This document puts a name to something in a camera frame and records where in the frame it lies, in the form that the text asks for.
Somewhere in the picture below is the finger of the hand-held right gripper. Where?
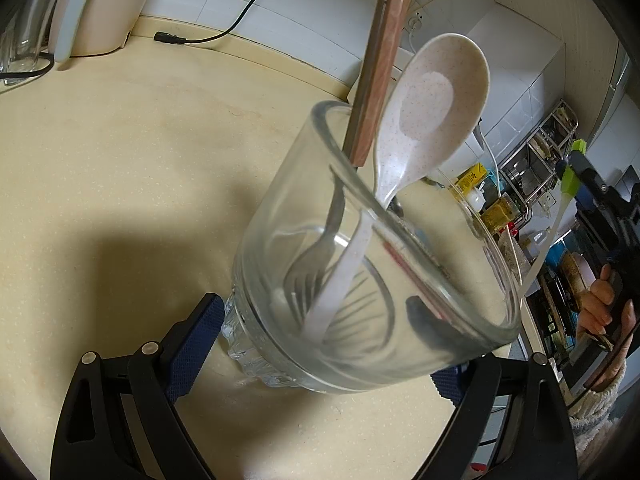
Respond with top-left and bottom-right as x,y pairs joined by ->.
556,151 -> 613,201
575,195 -> 613,246

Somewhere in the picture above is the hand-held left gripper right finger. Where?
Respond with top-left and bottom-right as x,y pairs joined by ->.
415,352 -> 581,480

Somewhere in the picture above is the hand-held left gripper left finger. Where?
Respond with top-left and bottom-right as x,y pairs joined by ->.
50,294 -> 226,480

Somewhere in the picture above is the green silicone basting brush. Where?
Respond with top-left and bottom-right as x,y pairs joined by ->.
519,139 -> 590,303

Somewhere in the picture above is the clear glass tumbler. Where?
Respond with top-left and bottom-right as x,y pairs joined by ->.
222,101 -> 523,395

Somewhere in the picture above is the person's right forearm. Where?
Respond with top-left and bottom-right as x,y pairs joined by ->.
567,320 -> 636,480

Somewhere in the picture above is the person's right hand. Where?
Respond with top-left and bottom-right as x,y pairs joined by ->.
577,264 -> 638,346

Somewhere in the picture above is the metal kitchen rack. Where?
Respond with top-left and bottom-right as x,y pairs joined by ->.
500,102 -> 581,221

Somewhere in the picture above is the glass of tea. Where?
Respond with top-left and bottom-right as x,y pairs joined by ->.
482,197 -> 518,233

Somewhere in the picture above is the yellow carton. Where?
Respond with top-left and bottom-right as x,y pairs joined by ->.
452,162 -> 488,201

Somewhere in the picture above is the white rice cooker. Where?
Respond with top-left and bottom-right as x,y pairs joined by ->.
390,50 -> 493,181

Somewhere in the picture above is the beige electric pot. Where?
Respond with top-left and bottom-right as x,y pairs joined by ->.
47,0 -> 168,63

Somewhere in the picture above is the small glass cup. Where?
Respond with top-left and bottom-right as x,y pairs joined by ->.
0,10 -> 23,81

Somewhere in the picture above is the tall glass jar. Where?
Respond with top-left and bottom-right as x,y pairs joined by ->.
7,0 -> 63,66

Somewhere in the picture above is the cream wall cable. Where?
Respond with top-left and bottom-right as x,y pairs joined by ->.
407,0 -> 446,56

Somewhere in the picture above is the black griddle cable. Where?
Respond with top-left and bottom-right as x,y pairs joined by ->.
0,52 -> 55,86

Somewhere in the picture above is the black power cable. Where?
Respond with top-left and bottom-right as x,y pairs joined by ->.
154,0 -> 291,45

